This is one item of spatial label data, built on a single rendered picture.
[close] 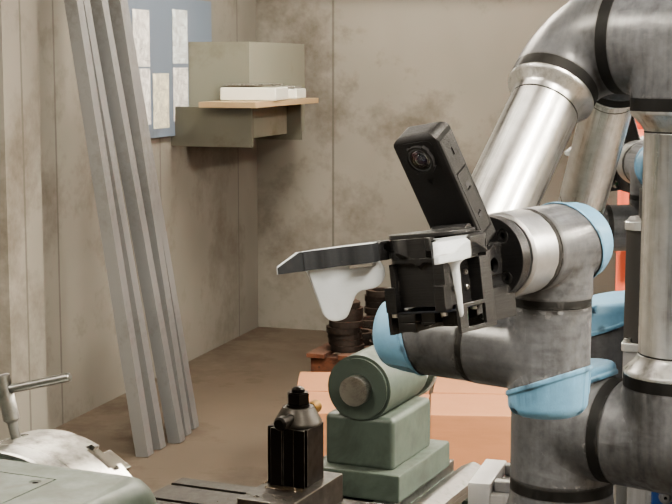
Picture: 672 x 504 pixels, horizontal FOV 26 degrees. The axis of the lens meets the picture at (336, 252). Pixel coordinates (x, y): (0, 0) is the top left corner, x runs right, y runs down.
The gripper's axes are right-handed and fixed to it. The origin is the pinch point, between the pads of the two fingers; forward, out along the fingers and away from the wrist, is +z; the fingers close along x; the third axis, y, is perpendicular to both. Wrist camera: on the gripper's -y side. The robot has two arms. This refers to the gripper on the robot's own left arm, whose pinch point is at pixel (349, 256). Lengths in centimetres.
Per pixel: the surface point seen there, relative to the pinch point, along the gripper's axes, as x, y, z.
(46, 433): 85, 23, -39
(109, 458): 78, 27, -43
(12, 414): 87, 20, -35
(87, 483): 58, 25, -22
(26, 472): 67, 24, -21
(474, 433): 236, 92, -363
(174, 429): 411, 97, -379
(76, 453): 78, 25, -38
